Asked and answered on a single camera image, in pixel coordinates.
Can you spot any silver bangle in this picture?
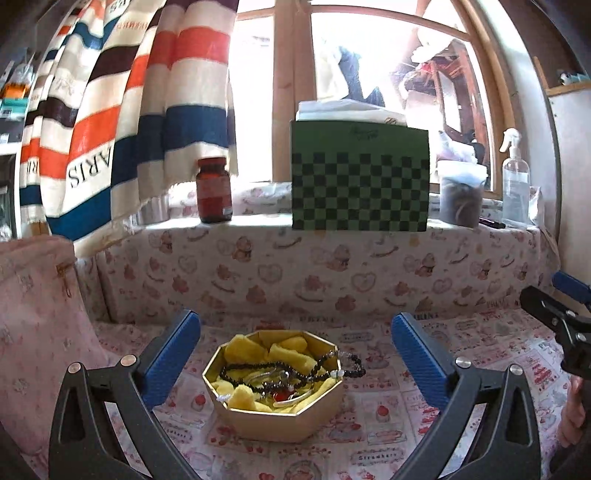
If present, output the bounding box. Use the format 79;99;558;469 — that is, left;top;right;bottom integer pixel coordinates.
242;369;325;408

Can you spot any green checkered box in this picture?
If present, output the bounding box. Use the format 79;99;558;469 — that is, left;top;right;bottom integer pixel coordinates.
290;117;430;233

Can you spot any plastic tub with dark contents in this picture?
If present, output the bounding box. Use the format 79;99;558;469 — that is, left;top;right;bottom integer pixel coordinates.
436;159;489;229

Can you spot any brown medicine bottle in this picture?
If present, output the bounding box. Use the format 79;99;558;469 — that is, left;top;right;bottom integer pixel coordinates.
196;157;233;225

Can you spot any rabbit print bedsheet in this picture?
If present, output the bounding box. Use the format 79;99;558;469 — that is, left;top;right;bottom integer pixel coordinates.
28;307;591;480

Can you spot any white plastic bag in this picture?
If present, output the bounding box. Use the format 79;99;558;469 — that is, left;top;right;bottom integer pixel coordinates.
529;187;560;241

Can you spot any person's right hand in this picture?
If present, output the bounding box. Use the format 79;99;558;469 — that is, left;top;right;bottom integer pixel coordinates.
556;376;591;448

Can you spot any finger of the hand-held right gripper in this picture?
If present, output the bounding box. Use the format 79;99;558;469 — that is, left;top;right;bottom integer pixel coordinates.
551;271;591;309
520;286;591;344

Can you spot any black bead bracelet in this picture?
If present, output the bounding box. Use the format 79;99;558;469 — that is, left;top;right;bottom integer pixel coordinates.
219;352;367;394

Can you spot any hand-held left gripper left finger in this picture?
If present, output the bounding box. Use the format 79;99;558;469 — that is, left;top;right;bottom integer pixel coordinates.
48;309;202;480

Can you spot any striped towel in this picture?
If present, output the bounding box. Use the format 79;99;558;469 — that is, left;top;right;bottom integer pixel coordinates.
18;0;239;257

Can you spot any yellow cloth lining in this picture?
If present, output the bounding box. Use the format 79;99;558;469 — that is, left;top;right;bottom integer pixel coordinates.
217;336;341;412

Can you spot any white cabinet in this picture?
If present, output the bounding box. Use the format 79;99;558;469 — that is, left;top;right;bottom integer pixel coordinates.
533;55;591;282

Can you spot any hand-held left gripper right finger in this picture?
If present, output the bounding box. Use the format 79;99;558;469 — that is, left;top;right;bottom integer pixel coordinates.
392;311;542;480

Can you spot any bear print cloth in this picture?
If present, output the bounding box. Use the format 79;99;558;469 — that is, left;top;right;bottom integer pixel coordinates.
76;182;560;325

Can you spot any clear spray bottle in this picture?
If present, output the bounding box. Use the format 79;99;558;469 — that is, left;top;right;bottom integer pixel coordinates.
499;128;532;228

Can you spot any white tissue paper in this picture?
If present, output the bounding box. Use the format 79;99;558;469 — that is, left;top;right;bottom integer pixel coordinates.
297;99;410;127

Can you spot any gold octagonal jewelry box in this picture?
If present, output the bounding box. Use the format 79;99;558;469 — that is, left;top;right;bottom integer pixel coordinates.
202;329;345;444

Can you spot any wooden window frame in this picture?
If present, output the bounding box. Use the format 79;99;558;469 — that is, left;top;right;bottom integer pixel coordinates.
235;0;509;200

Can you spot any storage shelf with items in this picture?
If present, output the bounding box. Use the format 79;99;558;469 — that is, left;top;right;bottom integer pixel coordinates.
0;58;35;241

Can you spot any pink zipper pouch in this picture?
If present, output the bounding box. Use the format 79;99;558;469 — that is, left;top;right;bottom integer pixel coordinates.
0;235;126;459

